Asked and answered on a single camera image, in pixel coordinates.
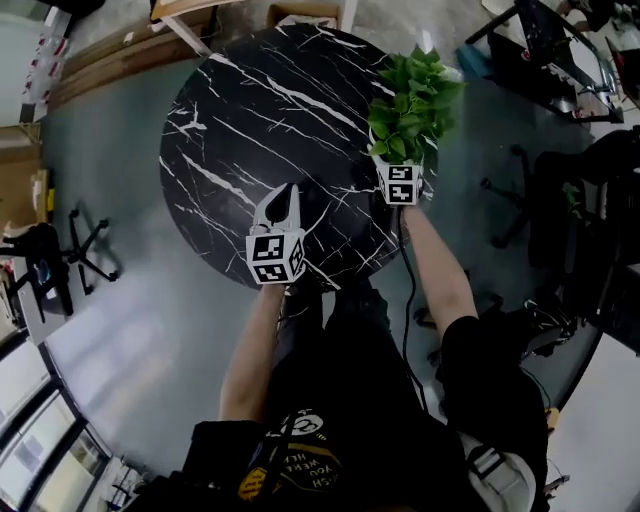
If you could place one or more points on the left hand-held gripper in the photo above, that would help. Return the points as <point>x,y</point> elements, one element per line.
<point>270,250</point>

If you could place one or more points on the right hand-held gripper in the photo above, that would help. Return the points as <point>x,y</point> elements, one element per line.
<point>400,192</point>

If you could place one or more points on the green potted plant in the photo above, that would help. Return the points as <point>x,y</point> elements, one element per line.
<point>415,100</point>

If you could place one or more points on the grey shoulder bag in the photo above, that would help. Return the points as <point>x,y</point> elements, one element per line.
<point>495,470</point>

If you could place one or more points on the person's right forearm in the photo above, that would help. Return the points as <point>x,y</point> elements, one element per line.
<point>440,270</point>

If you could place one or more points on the person's left forearm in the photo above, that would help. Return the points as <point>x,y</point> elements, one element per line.
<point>250,350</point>

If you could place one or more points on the person's black trousers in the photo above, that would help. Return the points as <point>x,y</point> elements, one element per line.
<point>350,320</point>

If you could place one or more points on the teal box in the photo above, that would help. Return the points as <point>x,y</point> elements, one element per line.
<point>475,62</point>

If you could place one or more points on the open cardboard box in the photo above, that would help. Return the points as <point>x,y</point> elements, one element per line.
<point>300,12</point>

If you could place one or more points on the black metal desk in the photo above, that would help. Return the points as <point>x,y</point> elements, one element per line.
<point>545,50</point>

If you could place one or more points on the wooden floor planks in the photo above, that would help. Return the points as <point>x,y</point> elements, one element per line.
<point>115,70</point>

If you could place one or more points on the black mesh office chair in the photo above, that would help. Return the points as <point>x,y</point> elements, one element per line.
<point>47,260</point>

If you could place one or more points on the person's black printed t-shirt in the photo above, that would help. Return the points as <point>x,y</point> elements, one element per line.
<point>360,450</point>

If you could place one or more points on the brown cardboard sheet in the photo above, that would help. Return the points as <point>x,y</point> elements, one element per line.
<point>20,190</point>

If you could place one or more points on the row of water jugs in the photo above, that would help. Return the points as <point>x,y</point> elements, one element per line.
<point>45,60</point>

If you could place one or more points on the glass window front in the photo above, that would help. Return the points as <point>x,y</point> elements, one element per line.
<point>30,450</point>

